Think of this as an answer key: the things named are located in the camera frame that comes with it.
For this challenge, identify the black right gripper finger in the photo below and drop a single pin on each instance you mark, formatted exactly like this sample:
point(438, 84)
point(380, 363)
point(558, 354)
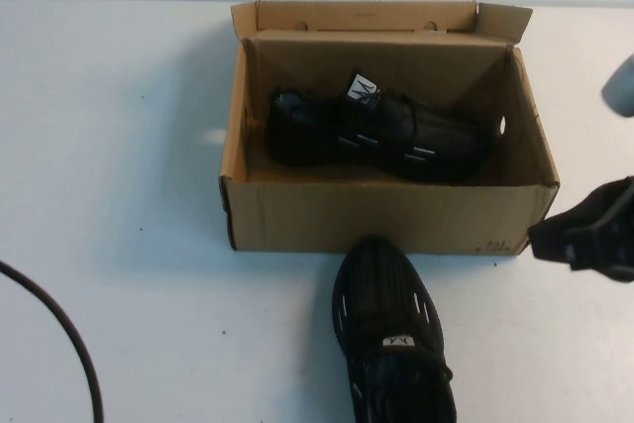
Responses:
point(614, 259)
point(560, 235)

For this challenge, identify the black mesh sneaker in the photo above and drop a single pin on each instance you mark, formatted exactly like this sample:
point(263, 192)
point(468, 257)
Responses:
point(396, 145)
point(386, 284)

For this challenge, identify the brown cardboard shoe box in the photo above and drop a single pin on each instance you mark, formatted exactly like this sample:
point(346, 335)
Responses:
point(376, 215)

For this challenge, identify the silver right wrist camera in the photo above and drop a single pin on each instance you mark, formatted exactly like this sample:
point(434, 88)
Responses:
point(621, 86)

